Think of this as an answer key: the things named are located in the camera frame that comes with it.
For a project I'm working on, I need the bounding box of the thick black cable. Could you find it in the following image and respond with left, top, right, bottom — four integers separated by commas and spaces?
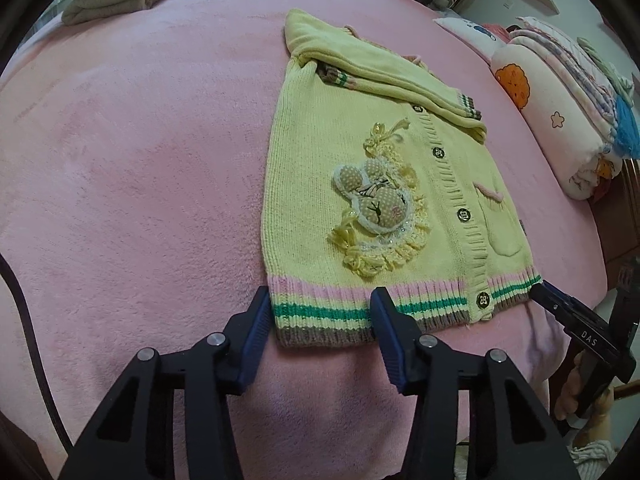
0, 254, 76, 453

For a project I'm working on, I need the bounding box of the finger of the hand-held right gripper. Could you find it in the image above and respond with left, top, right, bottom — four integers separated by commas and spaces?
529, 281, 577, 330

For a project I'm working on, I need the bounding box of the pink ruffled folded blanket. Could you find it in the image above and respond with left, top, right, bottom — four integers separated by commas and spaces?
515, 16, 608, 91

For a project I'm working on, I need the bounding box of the red pink pillow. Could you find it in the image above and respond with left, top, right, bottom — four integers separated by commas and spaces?
480, 22, 511, 43

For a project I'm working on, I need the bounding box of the pink bed blanket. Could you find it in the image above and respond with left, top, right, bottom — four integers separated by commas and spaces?
0, 0, 611, 480

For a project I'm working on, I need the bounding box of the rolled cartoon print quilt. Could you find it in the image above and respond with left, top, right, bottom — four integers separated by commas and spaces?
490, 44, 626, 202

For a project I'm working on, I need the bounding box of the white printed pillow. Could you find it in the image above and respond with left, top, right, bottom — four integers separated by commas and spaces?
432, 16, 506, 66

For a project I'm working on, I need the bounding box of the yellow knit cardigan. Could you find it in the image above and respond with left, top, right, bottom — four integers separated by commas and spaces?
260, 7, 543, 350

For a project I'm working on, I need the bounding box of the wooden headboard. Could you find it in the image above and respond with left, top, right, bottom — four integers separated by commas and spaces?
590, 157, 640, 301

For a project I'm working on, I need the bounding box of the pink floral folded quilt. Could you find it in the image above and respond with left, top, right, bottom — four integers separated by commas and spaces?
507, 30, 621, 133

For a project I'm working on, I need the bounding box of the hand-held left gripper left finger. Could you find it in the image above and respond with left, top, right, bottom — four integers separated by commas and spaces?
59, 285, 273, 480

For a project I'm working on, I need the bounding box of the light green garment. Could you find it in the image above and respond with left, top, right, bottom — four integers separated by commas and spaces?
575, 36, 635, 96

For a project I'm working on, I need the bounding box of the blue fringed cloth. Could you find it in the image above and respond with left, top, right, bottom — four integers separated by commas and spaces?
612, 96, 640, 158

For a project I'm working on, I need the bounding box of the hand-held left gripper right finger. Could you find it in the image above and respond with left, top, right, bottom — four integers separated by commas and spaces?
370, 286, 581, 480

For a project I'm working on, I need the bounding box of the person's right hand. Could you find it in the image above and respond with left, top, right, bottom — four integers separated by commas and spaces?
554, 351, 617, 443

